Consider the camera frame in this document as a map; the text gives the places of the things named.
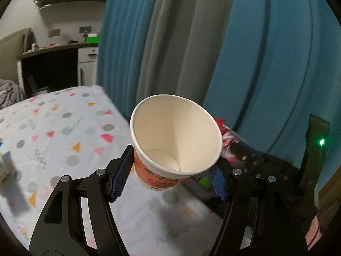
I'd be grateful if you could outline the dark desk with white drawers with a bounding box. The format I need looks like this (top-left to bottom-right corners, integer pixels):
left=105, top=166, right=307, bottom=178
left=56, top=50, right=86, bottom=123
left=17, top=42, right=98, bottom=97

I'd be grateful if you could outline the red snack wrapper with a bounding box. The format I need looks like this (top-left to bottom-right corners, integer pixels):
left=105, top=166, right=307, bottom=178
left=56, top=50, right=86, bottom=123
left=214, top=117, right=246, bottom=164

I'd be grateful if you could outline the orange paper cup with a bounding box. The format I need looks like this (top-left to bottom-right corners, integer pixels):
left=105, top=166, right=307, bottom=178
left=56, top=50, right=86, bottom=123
left=130, top=94, right=223, bottom=191

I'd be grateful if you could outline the green box on desk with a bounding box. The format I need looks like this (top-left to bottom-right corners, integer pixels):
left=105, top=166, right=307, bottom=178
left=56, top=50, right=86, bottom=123
left=85, top=33, right=100, bottom=43

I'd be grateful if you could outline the patterned white bed sheet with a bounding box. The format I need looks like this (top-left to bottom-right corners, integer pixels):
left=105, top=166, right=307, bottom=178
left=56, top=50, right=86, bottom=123
left=1, top=86, right=222, bottom=255

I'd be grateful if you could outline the blue and grey curtain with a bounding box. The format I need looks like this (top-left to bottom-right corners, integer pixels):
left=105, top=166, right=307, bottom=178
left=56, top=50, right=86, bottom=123
left=97, top=0, right=340, bottom=188

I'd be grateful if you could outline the grey padded headboard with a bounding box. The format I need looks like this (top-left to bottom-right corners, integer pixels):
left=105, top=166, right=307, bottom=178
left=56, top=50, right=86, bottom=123
left=0, top=28, right=32, bottom=83

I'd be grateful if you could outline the grey striped blanket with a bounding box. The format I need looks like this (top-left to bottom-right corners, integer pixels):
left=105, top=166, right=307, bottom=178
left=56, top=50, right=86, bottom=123
left=0, top=79, right=26, bottom=109

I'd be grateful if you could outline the white cup on desk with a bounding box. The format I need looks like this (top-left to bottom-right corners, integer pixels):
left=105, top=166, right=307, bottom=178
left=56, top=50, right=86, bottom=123
left=32, top=43, right=38, bottom=51

